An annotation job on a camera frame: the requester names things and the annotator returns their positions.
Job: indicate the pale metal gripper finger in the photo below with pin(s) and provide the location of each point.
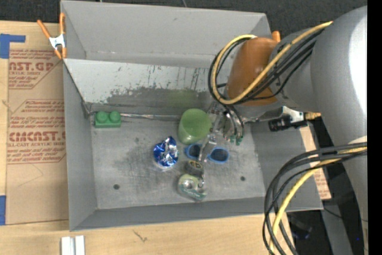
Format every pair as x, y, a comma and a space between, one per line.
207, 150
213, 116

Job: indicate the black and yellow small roll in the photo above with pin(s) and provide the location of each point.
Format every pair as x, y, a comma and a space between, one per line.
193, 166

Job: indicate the green plastic cup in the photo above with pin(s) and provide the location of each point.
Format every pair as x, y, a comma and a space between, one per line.
192, 127

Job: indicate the clear green tape dispenser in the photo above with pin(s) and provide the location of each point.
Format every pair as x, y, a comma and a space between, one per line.
189, 188

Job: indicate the blue crumpled foil packet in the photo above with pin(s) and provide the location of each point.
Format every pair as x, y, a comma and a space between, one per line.
164, 153

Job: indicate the grey metal bin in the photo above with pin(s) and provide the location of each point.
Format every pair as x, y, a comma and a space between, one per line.
131, 158

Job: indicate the green toy brick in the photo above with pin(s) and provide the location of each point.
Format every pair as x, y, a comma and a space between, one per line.
107, 121

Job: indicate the brown cardboard board red print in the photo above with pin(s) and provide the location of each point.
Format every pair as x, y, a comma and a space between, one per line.
35, 158

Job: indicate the black cylinder on white bracket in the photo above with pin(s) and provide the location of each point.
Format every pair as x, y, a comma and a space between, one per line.
280, 124

